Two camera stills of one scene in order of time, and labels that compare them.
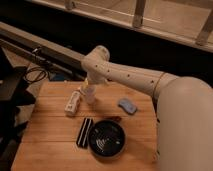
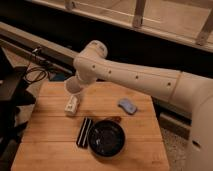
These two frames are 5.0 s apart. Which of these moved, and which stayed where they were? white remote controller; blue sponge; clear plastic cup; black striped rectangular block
Moved: clear plastic cup
Stayed: black striped rectangular block; white remote controller; blue sponge
